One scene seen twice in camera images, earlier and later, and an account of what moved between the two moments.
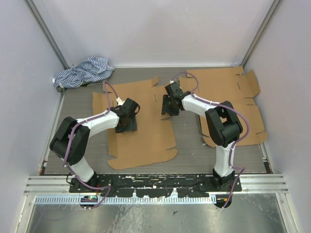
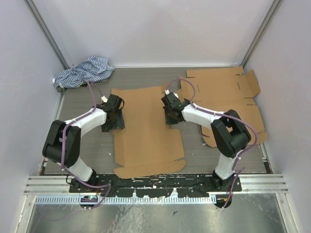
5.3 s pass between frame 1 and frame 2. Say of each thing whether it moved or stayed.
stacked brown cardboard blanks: stayed
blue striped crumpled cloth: stayed
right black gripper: moved
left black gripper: moved
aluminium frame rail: stayed
